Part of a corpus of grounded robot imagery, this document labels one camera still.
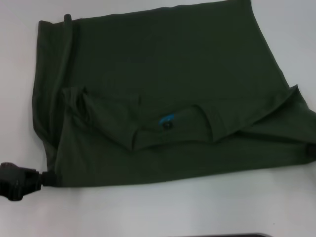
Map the dark green FREE T-shirt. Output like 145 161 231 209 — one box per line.
31 0 316 191

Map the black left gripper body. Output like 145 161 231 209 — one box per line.
0 161 28 202

